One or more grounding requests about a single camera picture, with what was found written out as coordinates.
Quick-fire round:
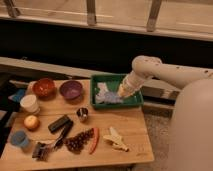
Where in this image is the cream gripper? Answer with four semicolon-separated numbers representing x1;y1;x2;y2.
118;80;133;98

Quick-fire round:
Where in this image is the light blue sponge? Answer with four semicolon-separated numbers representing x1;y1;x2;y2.
104;92;123;104

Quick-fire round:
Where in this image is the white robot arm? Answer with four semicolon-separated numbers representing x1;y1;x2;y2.
118;56;213;171

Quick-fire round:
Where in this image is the green plastic tray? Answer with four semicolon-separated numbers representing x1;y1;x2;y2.
90;74;143;110

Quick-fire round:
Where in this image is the white cloth piece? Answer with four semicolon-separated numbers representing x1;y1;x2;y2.
95;82;108;104

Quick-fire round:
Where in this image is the small metal cup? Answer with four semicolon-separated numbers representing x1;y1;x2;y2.
76;107;88;122

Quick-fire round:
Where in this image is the peeled banana toy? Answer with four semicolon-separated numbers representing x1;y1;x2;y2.
103;127;129;152

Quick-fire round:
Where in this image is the red chili pepper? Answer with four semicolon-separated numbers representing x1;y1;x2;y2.
89;127;99;154

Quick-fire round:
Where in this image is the purple bowl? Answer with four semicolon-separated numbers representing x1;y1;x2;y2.
59;80;83;100

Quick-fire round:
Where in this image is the bunch of dark grapes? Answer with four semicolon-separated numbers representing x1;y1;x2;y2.
63;129;94;153

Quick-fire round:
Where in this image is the black rectangular block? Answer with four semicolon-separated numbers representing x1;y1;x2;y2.
48;115;70;133

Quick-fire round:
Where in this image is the red bowl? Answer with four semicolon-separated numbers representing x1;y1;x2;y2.
32;78;56;98

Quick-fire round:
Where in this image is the white paper cup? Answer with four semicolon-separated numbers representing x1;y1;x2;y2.
20;94;40;114

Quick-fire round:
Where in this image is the yellow apple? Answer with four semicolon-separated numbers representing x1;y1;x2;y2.
24;115;40;130

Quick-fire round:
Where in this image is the blue object at table edge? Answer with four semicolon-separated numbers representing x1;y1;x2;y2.
9;89;26;102

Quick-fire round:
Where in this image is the blue plastic cup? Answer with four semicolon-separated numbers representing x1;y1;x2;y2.
10;130;30;148

